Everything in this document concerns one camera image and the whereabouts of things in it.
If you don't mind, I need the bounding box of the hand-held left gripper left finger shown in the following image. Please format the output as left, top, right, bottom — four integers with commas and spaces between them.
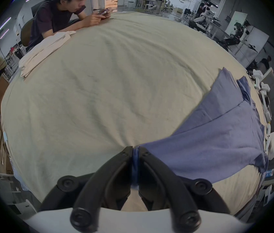
40, 146, 133, 233

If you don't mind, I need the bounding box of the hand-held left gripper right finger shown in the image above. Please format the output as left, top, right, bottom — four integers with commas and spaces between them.
138, 146, 231, 233

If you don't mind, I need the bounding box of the blue shirt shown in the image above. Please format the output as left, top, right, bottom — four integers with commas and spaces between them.
132, 67, 269, 190

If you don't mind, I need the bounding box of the spare white gripper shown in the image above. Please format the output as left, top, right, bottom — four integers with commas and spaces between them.
252, 69, 272, 152

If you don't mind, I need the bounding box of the folded white cloth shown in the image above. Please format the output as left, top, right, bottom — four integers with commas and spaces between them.
18, 31, 76, 78

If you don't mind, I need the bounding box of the white robot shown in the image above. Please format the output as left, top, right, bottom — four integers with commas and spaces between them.
193, 1, 221, 31
229, 21, 259, 53

